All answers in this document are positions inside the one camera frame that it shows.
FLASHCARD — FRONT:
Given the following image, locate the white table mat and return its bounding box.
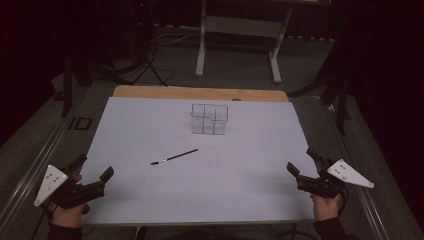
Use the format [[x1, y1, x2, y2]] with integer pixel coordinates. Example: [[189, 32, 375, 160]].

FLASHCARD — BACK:
[[81, 97, 319, 226]]

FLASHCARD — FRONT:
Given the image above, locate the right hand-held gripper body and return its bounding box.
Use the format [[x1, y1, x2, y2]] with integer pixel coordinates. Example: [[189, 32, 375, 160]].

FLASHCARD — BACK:
[[295, 159, 375, 199]]

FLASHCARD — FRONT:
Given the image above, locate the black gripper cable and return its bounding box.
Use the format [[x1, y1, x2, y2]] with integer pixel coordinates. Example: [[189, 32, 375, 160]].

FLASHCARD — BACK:
[[30, 204, 56, 240]]

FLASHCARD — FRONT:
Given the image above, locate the grey metal desk frame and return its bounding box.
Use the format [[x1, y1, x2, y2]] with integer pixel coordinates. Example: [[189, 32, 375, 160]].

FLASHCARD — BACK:
[[195, 0, 294, 84]]

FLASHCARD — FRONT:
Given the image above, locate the person's left hand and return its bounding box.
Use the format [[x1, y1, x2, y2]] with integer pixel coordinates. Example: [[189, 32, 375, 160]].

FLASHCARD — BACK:
[[51, 203, 91, 229]]

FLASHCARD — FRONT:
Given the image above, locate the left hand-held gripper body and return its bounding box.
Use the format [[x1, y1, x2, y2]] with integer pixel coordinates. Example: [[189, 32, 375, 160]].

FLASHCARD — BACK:
[[33, 164, 106, 209]]

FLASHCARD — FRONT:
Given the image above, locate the clear plastic organizer box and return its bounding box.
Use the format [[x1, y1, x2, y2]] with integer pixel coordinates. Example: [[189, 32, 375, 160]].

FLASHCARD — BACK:
[[190, 103, 230, 136]]

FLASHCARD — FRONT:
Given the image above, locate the metal floor rail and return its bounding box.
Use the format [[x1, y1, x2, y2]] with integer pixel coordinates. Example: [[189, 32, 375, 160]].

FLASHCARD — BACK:
[[0, 109, 76, 229], [323, 99, 393, 240]]

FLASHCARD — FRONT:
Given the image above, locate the person's right hand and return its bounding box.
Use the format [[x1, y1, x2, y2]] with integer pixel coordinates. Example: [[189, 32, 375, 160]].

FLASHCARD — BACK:
[[311, 194, 342, 222]]

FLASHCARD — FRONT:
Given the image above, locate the black floor plate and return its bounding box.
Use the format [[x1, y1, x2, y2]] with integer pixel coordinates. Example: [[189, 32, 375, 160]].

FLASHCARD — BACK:
[[68, 116, 93, 131]]

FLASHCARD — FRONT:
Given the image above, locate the black tripod stand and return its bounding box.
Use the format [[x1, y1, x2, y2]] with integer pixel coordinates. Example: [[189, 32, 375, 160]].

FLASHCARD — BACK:
[[288, 49, 352, 136], [61, 0, 169, 118]]

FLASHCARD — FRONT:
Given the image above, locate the black pen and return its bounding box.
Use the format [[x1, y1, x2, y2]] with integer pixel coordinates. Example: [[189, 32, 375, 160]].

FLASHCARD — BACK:
[[149, 148, 199, 166]]

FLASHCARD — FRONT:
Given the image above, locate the white floor cable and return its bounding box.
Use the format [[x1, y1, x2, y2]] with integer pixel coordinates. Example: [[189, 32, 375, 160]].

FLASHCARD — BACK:
[[153, 30, 201, 46]]

